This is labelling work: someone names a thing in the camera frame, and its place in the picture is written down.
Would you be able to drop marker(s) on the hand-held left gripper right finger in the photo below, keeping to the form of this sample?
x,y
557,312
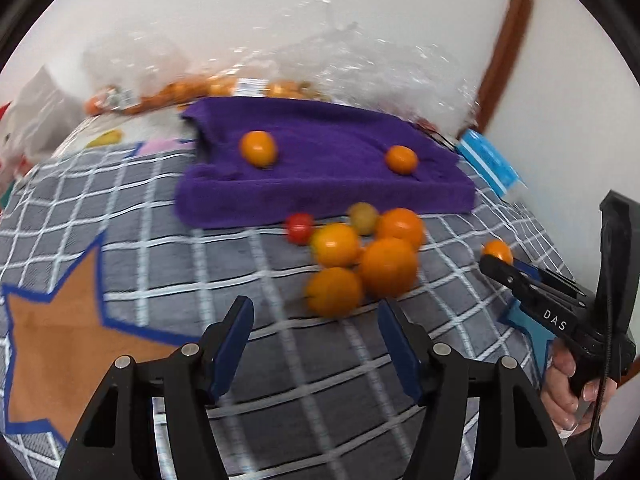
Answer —
x,y
397,345

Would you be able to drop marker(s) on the small orange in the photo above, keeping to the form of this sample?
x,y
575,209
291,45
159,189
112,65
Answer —
x,y
497,250
401,159
258,148

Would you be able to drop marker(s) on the red cherry tomato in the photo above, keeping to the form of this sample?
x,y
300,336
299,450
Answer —
x,y
299,227

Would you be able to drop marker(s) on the clear bag of red tomatoes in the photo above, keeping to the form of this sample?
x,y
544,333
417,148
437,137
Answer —
x,y
400,75

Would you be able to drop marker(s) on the yellow-green round fruit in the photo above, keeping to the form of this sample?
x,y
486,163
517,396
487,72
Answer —
x,y
363,217

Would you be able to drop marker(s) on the brown wooden door frame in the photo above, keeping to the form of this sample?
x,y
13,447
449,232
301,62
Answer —
x,y
507,40

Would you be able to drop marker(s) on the white plastic bag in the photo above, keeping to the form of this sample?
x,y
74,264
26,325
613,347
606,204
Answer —
x,y
40,110

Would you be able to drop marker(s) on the purple towel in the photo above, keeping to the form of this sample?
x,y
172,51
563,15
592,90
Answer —
x,y
325,170

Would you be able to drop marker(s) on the small yellow object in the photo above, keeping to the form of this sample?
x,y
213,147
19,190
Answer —
x,y
104,137

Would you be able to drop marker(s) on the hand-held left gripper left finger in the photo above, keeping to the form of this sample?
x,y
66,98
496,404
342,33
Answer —
x,y
235,340

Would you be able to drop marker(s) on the blue tissue packet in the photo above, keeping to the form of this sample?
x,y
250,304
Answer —
x,y
487,160

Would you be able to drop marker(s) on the large orange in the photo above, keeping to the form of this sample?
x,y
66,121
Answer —
x,y
389,266
334,291
400,226
336,245

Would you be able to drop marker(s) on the labelled clear bag of oranges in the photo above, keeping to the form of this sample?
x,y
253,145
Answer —
x,y
260,87

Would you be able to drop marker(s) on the person's right hand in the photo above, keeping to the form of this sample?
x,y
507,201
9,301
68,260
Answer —
x,y
555,385

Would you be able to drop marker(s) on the clear bag of small oranges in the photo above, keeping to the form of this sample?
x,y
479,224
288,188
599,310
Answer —
x,y
150,87

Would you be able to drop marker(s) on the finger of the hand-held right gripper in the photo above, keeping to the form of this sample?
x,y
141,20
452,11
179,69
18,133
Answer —
x,y
552,282
505,277

